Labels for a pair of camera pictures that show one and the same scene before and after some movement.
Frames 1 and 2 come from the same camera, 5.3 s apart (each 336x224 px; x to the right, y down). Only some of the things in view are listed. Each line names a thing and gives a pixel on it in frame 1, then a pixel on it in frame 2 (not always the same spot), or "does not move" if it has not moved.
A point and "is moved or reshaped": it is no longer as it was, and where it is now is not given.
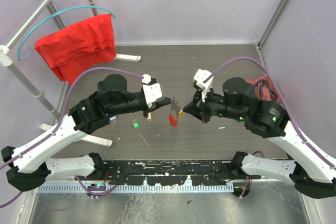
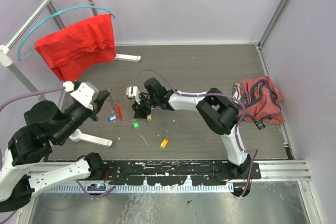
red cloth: (76, 50) does not move
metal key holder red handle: (175, 105) is moved or reshaped
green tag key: (136, 125) does not move
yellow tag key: (181, 114) to (164, 143)
